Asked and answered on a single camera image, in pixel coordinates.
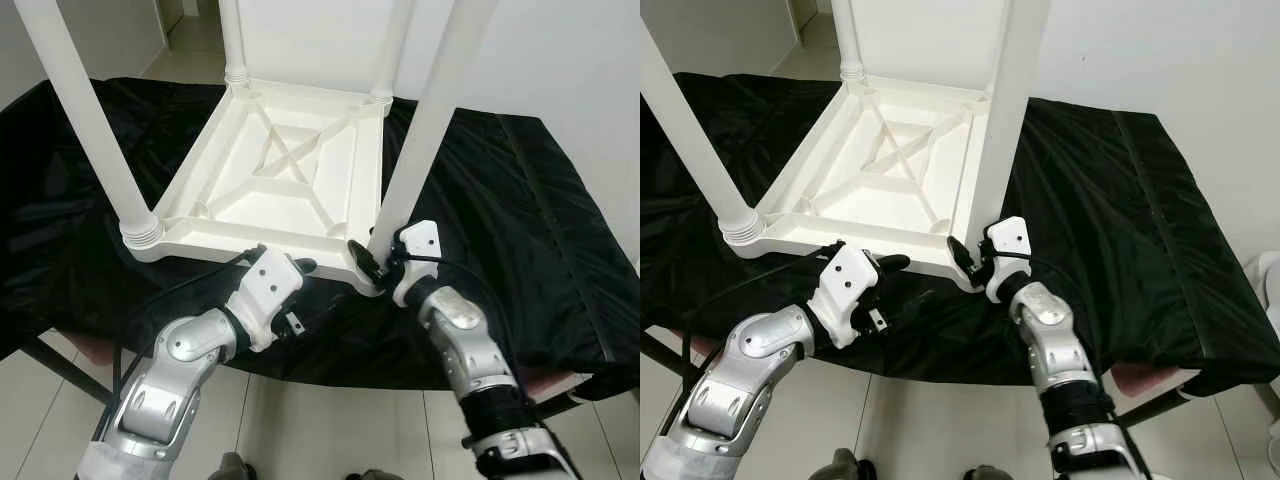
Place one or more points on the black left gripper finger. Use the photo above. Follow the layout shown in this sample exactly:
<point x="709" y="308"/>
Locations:
<point x="893" y="262"/>
<point x="912" y="302"/>
<point x="307" y="265"/>
<point x="322" y="305"/>

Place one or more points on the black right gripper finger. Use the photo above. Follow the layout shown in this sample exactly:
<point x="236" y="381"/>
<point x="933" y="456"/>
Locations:
<point x="960" y="258"/>
<point x="365" y="262"/>

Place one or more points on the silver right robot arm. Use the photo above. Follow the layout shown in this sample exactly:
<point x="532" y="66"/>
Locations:
<point x="460" y="330"/>
<point x="1050" y="330"/>

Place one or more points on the grey left robot foot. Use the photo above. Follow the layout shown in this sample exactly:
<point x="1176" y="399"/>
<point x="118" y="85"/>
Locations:
<point x="845" y="466"/>
<point x="235" y="468"/>

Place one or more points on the grey robot foot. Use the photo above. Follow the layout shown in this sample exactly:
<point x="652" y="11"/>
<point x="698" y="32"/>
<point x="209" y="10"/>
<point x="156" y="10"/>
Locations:
<point x="235" y="468"/>
<point x="372" y="475"/>
<point x="845" y="466"/>
<point x="988" y="474"/>

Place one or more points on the black cloth table cover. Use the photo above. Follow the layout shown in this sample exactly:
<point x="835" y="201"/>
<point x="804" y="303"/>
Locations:
<point x="1150" y="220"/>
<point x="540" y="220"/>

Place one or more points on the grey right robot foot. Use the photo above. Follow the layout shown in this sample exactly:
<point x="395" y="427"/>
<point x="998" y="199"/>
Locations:
<point x="372" y="475"/>
<point x="988" y="474"/>

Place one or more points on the black metal table leg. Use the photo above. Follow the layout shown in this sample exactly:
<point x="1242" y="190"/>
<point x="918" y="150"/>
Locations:
<point x="670" y="355"/>
<point x="555" y="400"/>
<point x="65" y="368"/>
<point x="1155" y="407"/>

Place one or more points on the white rounded plastic object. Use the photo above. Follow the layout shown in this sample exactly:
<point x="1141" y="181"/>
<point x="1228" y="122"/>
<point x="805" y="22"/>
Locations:
<point x="1268" y="300"/>

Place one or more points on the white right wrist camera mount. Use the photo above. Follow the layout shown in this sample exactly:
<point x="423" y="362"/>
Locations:
<point x="420" y="240"/>
<point x="1010" y="238"/>

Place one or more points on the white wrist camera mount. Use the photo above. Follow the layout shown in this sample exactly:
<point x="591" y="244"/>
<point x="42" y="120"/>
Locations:
<point x="270" y="285"/>
<point x="850" y="280"/>
<point x="420" y="240"/>
<point x="1010" y="238"/>

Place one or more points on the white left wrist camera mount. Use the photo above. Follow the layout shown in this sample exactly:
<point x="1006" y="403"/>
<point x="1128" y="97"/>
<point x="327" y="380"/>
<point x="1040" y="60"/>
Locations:
<point x="270" y="285"/>
<point x="850" y="280"/>

